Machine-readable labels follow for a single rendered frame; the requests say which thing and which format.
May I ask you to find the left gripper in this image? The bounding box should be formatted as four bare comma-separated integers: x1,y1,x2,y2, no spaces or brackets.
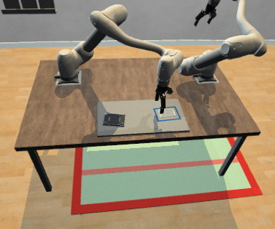
194,3,216,26

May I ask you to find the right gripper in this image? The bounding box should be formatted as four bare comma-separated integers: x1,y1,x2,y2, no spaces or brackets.
155,85,168,114

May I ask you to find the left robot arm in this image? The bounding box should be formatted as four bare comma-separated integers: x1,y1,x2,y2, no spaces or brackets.
178,0,267,82

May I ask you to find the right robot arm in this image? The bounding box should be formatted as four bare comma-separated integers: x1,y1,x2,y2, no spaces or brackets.
54,4,184,87

